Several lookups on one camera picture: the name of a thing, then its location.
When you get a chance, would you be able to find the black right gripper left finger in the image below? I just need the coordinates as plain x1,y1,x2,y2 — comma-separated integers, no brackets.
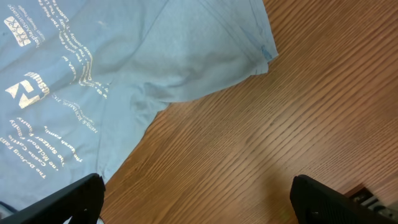
1,173,106,224

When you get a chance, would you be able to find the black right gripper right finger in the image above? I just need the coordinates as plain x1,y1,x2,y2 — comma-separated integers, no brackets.
290,175,397,224

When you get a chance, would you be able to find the light blue printed t-shirt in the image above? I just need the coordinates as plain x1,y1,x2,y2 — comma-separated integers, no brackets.
1,0,278,217

